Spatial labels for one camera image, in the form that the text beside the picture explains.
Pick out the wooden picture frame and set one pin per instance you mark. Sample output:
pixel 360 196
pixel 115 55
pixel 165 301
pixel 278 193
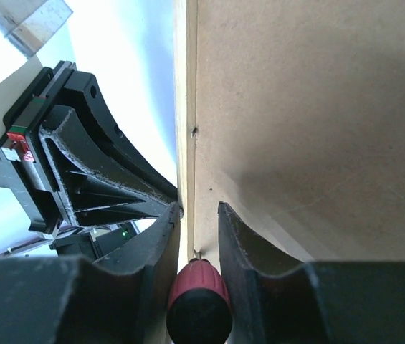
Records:
pixel 296 119

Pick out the red handled screwdriver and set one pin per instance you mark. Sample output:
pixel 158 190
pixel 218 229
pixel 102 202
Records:
pixel 199 308

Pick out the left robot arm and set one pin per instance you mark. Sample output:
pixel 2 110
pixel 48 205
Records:
pixel 65 159

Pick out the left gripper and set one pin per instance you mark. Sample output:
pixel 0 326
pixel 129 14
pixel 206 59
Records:
pixel 77 166

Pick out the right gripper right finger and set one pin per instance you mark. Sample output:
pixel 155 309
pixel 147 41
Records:
pixel 277 298

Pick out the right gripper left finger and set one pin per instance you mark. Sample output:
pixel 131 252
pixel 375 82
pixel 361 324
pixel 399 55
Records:
pixel 120 298

